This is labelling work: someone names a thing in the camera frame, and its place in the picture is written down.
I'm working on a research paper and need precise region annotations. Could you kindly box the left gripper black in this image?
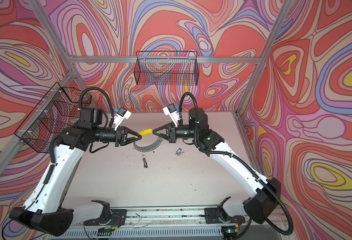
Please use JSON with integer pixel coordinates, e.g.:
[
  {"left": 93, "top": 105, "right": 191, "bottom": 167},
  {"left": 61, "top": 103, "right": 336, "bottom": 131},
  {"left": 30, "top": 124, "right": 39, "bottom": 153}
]
[{"left": 92, "top": 125, "right": 143, "bottom": 149}]

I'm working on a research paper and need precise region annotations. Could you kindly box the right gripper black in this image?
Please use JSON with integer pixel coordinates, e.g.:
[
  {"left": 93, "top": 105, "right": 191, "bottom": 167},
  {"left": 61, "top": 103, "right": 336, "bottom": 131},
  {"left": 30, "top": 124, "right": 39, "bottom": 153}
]
[{"left": 154, "top": 121, "right": 199, "bottom": 144}]

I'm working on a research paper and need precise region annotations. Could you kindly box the metal keyring disc yellow handle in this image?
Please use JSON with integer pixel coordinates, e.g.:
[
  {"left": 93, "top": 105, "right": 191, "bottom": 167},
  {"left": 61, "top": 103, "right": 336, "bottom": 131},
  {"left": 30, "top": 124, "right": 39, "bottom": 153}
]
[{"left": 133, "top": 129, "right": 163, "bottom": 154}]

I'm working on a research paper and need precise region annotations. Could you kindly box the key with black tag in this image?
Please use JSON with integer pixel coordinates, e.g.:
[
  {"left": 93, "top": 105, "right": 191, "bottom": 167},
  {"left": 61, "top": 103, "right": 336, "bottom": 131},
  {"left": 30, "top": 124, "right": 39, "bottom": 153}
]
[{"left": 142, "top": 153, "right": 148, "bottom": 169}]

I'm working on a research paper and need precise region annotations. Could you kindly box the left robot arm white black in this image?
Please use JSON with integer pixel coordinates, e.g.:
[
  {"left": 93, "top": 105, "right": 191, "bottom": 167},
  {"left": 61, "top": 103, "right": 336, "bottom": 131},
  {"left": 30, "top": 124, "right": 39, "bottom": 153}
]
[{"left": 9, "top": 87, "right": 142, "bottom": 236}]

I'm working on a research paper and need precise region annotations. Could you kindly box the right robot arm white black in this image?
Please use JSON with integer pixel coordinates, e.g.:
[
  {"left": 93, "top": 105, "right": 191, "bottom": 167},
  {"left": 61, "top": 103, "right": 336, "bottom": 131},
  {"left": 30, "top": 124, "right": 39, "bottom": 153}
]
[{"left": 153, "top": 92, "right": 294, "bottom": 236}]

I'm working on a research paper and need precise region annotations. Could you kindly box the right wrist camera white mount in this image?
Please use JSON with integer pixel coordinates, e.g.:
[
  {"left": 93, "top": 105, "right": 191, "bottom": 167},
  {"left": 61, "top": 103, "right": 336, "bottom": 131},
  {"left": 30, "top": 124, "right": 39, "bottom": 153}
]
[{"left": 163, "top": 104, "right": 182, "bottom": 128}]

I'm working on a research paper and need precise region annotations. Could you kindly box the black wire basket back wall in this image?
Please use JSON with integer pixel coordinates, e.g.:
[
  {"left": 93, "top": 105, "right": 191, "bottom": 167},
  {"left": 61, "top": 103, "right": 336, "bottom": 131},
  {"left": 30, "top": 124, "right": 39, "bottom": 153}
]
[{"left": 134, "top": 50, "right": 199, "bottom": 86}]

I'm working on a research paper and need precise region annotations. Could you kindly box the black wire basket wall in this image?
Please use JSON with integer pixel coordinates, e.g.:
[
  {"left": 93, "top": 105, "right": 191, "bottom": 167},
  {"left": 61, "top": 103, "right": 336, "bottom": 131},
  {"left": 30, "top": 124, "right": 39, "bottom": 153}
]
[
  {"left": 134, "top": 50, "right": 199, "bottom": 86},
  {"left": 14, "top": 83, "right": 82, "bottom": 154}
]

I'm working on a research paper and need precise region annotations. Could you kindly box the black wire basket left wall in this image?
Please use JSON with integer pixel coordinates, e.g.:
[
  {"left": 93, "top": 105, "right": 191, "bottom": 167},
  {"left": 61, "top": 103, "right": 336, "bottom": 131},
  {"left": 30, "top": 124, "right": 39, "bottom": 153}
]
[{"left": 14, "top": 83, "right": 82, "bottom": 154}]

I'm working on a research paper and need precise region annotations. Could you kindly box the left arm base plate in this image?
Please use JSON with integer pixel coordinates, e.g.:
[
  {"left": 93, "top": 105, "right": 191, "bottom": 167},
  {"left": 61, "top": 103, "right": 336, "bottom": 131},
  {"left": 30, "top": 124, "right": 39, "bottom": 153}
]
[{"left": 84, "top": 209, "right": 127, "bottom": 227}]

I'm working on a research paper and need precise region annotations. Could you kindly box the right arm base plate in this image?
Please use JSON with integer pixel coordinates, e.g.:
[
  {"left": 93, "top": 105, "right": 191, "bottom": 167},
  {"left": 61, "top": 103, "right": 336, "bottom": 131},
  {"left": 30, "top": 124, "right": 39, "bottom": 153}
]
[{"left": 200, "top": 208, "right": 246, "bottom": 225}]

